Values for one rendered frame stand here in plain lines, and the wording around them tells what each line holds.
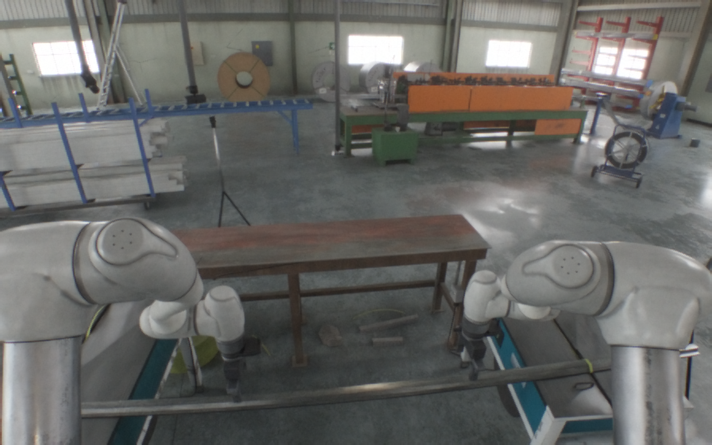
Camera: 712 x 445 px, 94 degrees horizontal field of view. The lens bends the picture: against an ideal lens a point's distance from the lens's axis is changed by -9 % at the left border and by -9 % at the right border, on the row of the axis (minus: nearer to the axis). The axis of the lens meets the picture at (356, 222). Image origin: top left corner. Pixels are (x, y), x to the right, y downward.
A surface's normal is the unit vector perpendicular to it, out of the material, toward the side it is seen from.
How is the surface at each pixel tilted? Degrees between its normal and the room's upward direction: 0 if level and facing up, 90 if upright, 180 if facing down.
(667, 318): 51
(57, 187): 90
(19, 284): 58
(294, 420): 0
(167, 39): 90
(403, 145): 92
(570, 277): 43
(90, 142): 90
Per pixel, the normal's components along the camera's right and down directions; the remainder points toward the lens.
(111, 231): 0.33, -0.36
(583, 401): 0.01, -0.89
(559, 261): -0.22, -0.26
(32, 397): 0.47, -0.20
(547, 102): 0.26, 0.44
